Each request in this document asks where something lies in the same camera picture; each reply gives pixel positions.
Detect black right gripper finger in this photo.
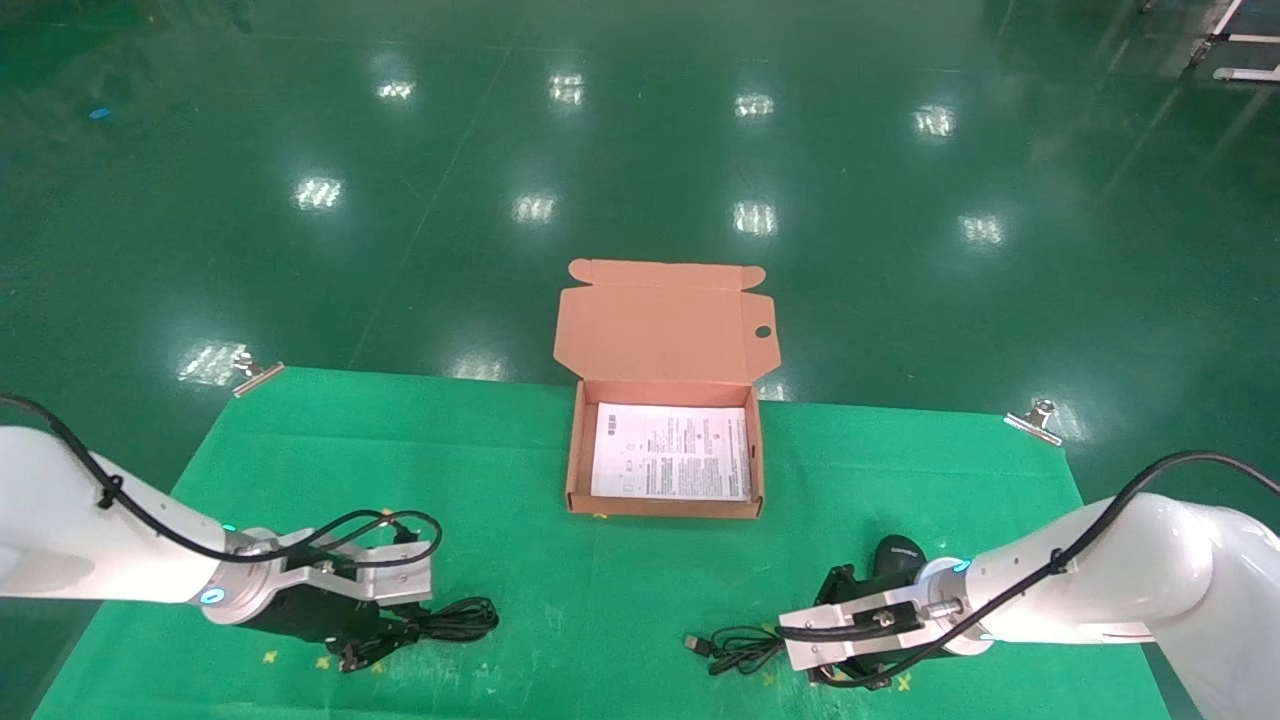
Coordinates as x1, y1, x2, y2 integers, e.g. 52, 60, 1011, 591
807, 664, 894, 692
814, 564, 884, 609

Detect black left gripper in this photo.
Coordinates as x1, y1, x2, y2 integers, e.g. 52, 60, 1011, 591
246, 589, 427, 674

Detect black wired computer mouse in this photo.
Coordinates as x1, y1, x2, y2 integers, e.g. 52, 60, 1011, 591
685, 535, 927, 677

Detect black data cable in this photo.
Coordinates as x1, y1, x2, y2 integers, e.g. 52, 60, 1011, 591
385, 597, 500, 651

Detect open brown cardboard box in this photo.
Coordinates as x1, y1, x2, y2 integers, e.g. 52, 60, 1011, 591
553, 258, 778, 521

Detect white printed paper leaflet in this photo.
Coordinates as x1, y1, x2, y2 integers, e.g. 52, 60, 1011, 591
590, 402, 753, 501

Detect green table cloth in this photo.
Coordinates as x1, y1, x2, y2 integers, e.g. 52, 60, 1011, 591
30, 366, 1171, 720

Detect silver metal binder clip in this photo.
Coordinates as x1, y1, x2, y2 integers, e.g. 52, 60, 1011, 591
232, 360, 286, 398
1003, 398, 1063, 446

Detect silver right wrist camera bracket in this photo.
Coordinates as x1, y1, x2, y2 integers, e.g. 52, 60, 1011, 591
779, 587, 967, 672

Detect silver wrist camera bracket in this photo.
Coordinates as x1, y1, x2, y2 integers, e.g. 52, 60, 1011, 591
278, 538, 434, 607
779, 587, 967, 672

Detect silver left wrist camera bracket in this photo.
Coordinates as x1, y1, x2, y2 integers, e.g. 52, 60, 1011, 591
278, 538, 434, 607

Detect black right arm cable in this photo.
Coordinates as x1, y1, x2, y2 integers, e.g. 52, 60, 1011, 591
778, 452, 1280, 691

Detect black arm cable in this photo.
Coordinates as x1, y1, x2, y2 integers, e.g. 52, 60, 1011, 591
0, 393, 444, 573
778, 452, 1280, 691

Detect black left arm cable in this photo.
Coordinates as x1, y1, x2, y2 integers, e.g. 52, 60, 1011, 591
0, 393, 444, 573

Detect white metal floor frame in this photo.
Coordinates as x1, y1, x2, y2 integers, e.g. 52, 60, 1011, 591
1188, 0, 1280, 84

